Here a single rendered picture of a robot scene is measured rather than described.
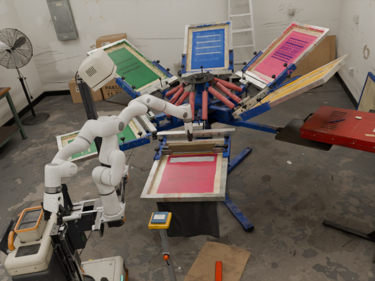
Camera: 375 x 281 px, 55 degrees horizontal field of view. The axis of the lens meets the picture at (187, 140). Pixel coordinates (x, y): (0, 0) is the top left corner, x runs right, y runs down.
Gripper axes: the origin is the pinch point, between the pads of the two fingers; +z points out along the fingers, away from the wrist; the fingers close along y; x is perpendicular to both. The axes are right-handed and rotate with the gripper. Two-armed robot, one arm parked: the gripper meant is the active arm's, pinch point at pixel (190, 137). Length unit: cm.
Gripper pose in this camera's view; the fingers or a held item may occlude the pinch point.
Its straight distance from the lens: 289.6
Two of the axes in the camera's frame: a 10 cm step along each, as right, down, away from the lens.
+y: -1.2, 4.9, -8.6
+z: 1.3, 8.7, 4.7
